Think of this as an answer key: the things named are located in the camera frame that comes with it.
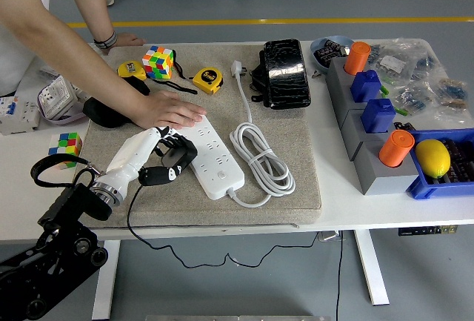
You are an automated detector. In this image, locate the person's right hand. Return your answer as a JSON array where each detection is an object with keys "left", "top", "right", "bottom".
[{"left": 136, "top": 90, "right": 207, "bottom": 131}]

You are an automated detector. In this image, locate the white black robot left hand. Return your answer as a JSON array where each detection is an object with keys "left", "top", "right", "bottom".
[{"left": 104, "top": 125, "right": 192, "bottom": 193}]

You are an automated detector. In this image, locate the person's left hand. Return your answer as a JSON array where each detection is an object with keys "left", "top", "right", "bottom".
[{"left": 99, "top": 32, "right": 146, "bottom": 56}]

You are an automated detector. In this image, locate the black plug adapter with cord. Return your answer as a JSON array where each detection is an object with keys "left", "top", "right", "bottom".
[{"left": 127, "top": 138, "right": 321, "bottom": 268}]

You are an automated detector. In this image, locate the white power strip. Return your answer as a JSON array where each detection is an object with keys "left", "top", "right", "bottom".
[{"left": 183, "top": 113, "right": 245, "bottom": 200}]

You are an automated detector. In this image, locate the black wristband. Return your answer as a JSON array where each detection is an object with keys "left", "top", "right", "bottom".
[{"left": 93, "top": 30, "right": 119, "bottom": 50}]

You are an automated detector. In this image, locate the yellow tape measure plain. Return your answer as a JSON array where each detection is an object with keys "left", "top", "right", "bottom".
[{"left": 116, "top": 59, "right": 148, "bottom": 80}]

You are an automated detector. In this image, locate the large colourful puzzle cube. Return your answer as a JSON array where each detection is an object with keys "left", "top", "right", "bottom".
[{"left": 141, "top": 44, "right": 175, "bottom": 80}]

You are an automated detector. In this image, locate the black cloth pouch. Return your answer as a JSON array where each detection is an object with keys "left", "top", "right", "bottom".
[{"left": 81, "top": 76, "right": 151, "bottom": 129}]

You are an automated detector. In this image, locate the yellow tape measure 5m print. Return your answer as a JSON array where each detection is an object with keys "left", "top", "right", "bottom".
[{"left": 192, "top": 67, "right": 224, "bottom": 95}]

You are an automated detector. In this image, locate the small colourful puzzle cube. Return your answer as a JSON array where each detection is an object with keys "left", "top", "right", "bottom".
[{"left": 47, "top": 131, "right": 83, "bottom": 169}]

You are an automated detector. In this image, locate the purple bowl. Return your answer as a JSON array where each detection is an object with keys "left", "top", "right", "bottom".
[{"left": 36, "top": 83, "right": 90, "bottom": 126}]

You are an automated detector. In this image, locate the grey-brown mat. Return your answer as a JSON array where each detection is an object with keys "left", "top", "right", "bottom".
[{"left": 83, "top": 43, "right": 322, "bottom": 231}]

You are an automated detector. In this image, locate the clear bag of metal parts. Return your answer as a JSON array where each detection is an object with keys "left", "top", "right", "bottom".
[{"left": 39, "top": 67, "right": 66, "bottom": 82}]

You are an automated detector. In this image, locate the white circuit breaker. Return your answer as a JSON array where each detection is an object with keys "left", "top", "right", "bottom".
[{"left": 0, "top": 95, "right": 40, "bottom": 136}]

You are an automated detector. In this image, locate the glossy black case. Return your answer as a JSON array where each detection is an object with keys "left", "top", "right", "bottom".
[{"left": 262, "top": 38, "right": 312, "bottom": 110}]

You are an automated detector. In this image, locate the white table leg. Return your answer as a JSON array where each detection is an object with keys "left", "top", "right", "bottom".
[
  {"left": 353, "top": 230, "right": 390, "bottom": 306},
  {"left": 91, "top": 239, "right": 121, "bottom": 321}
]

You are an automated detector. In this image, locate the black capacitors heap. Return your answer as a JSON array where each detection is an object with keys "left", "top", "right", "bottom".
[
  {"left": 431, "top": 138, "right": 474, "bottom": 185},
  {"left": 314, "top": 39, "right": 351, "bottom": 68}
]

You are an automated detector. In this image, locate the grey peg holder block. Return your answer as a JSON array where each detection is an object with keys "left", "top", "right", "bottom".
[
  {"left": 339, "top": 107, "right": 393, "bottom": 161},
  {"left": 324, "top": 56, "right": 371, "bottom": 113},
  {"left": 353, "top": 139, "right": 421, "bottom": 196}
]

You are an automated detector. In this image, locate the light blue bowl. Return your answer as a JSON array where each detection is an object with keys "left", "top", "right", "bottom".
[{"left": 310, "top": 35, "right": 355, "bottom": 74}]

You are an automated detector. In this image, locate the orange cylinder peg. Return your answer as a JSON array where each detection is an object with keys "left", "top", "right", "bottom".
[
  {"left": 378, "top": 130, "right": 415, "bottom": 169},
  {"left": 344, "top": 41, "right": 372, "bottom": 76}
]

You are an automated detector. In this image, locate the blue block peg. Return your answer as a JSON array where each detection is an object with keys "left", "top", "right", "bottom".
[
  {"left": 361, "top": 97, "right": 396, "bottom": 133},
  {"left": 350, "top": 69, "right": 382, "bottom": 103}
]

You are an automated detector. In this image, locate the clear bag with white label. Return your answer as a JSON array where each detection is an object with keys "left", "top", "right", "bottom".
[{"left": 370, "top": 41, "right": 438, "bottom": 81}]

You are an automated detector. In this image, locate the clear bag of blue resistors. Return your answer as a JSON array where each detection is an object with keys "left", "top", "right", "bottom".
[{"left": 392, "top": 79, "right": 438, "bottom": 114}]

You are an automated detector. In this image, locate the blue plastic bin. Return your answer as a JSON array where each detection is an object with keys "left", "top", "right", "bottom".
[{"left": 405, "top": 128, "right": 474, "bottom": 201}]

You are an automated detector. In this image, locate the yellow lemon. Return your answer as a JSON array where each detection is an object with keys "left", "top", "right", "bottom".
[{"left": 414, "top": 139, "right": 452, "bottom": 179}]

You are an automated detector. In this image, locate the clear bag of striped resistors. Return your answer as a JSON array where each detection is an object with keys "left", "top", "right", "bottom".
[{"left": 433, "top": 76, "right": 470, "bottom": 122}]

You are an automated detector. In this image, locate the black table control panel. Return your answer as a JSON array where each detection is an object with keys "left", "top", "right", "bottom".
[{"left": 398, "top": 225, "right": 459, "bottom": 237}]

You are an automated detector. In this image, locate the black tape measure strap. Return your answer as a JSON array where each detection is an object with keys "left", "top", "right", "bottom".
[
  {"left": 150, "top": 78, "right": 198, "bottom": 95},
  {"left": 172, "top": 49, "right": 190, "bottom": 81}
]

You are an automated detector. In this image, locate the white wall socket panel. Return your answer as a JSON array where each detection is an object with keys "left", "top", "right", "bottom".
[
  {"left": 70, "top": 82, "right": 92, "bottom": 102},
  {"left": 38, "top": 75, "right": 77, "bottom": 119}
]

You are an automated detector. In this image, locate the white power cord with plug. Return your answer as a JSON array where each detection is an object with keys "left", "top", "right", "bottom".
[{"left": 225, "top": 59, "right": 296, "bottom": 208}]

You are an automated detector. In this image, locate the metal bracket under table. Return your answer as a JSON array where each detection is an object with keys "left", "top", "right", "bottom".
[{"left": 317, "top": 230, "right": 346, "bottom": 242}]

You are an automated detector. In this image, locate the thin black hanging cable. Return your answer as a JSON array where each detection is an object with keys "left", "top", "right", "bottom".
[{"left": 335, "top": 231, "right": 344, "bottom": 321}]

